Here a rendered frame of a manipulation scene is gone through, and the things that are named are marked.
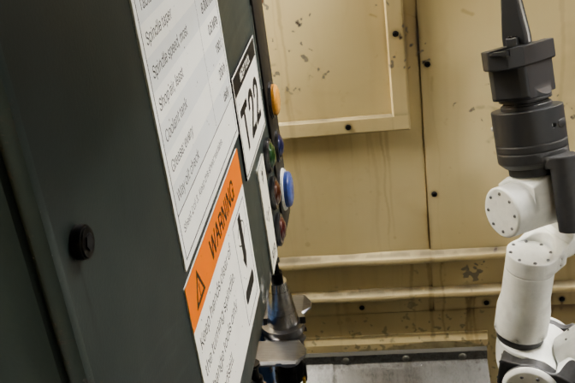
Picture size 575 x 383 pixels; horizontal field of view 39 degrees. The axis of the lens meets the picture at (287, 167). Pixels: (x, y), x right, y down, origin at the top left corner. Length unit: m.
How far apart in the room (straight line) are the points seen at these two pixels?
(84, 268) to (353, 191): 1.23
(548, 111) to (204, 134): 0.66
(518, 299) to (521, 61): 0.32
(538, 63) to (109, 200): 0.81
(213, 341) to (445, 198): 1.10
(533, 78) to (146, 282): 0.77
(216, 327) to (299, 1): 0.98
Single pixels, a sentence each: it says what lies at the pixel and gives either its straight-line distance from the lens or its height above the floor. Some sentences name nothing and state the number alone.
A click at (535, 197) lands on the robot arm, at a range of 1.03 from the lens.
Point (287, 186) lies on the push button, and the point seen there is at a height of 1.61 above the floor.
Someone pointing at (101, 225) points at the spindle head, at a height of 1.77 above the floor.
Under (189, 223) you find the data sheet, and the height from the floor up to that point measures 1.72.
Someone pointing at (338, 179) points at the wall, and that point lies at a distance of 1.46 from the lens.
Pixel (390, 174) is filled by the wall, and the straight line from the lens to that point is 1.46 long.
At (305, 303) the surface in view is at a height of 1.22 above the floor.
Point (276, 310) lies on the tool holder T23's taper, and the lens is 1.14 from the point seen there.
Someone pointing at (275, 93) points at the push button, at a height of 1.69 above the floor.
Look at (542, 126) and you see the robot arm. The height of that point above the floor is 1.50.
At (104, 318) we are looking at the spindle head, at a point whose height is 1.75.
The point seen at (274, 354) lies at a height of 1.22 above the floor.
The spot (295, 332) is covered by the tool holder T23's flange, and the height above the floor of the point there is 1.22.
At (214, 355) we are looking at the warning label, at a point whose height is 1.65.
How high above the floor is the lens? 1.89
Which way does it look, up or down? 24 degrees down
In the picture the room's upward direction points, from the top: 8 degrees counter-clockwise
